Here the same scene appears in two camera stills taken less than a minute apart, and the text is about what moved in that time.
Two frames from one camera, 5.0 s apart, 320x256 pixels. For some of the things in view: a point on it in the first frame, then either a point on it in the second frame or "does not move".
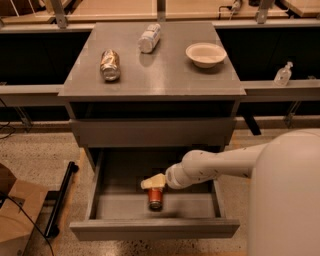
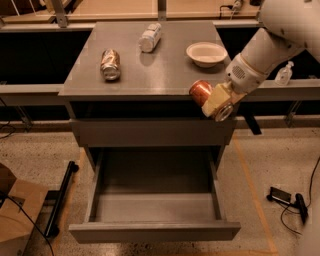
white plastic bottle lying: (149, 38) does not move
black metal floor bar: (53, 230) does not move
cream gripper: (171, 177) → (238, 75)
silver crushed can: (110, 65) does not move
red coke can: (155, 199) → (199, 90)
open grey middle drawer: (119, 206) does not move
